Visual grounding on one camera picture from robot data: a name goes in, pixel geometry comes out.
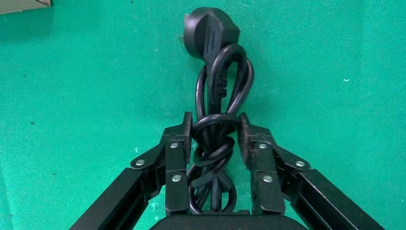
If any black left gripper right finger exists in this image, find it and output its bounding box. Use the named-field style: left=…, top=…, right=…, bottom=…
left=237, top=112, right=386, bottom=230

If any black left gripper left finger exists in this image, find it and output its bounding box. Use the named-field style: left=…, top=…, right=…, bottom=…
left=69, top=112, right=193, bottom=230

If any black power cord with plug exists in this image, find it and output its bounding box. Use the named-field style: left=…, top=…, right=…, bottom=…
left=183, top=7, right=255, bottom=214

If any open brown cardboard box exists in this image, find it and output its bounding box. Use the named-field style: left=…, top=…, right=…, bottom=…
left=0, top=0, right=51, bottom=15

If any green table cloth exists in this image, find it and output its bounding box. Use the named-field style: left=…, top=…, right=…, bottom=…
left=0, top=0, right=406, bottom=230

